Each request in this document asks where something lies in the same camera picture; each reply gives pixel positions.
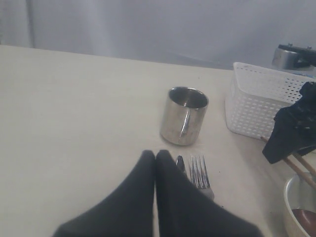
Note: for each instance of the shiny steel cup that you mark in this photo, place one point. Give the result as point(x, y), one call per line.
point(183, 115)

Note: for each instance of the white ceramic bowl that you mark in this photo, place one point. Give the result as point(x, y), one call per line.
point(297, 194)

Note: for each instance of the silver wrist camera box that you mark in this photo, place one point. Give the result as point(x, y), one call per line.
point(289, 57)

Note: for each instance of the dark wooden spoon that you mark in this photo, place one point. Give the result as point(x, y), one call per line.
point(306, 218)

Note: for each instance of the silver fork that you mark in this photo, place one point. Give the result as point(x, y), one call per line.
point(199, 176)

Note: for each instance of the wooden chopstick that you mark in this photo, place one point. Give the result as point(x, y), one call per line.
point(305, 164)
point(300, 173)

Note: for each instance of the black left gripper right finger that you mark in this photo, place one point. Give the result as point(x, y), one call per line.
point(184, 211)

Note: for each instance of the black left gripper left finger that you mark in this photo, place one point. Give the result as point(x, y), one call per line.
point(126, 212)

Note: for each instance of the white perforated plastic basket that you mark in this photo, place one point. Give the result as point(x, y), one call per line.
point(256, 94)

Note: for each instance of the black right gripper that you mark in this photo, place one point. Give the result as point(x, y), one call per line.
point(295, 127)

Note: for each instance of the silver table knife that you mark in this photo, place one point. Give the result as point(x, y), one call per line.
point(181, 165)

